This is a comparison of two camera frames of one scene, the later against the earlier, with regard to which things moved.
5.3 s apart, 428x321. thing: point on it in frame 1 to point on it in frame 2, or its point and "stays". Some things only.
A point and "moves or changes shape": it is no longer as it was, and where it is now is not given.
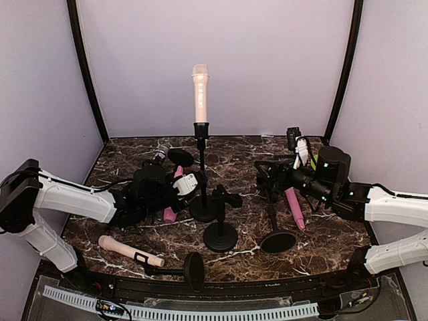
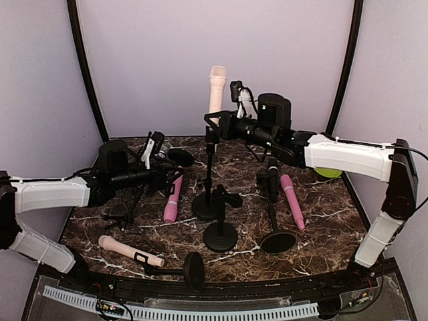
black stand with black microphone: x=277 y=242 stays
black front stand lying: x=193 y=269 stays
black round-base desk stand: x=222 y=237 stays
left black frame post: x=81 y=57 stays
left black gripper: x=184 y=204 to x=162 y=182
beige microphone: x=200 y=75 to x=217 y=80
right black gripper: x=277 y=166 to x=226 y=129
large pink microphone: x=292 y=198 stays
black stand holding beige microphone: x=202 y=210 moves or changes shape
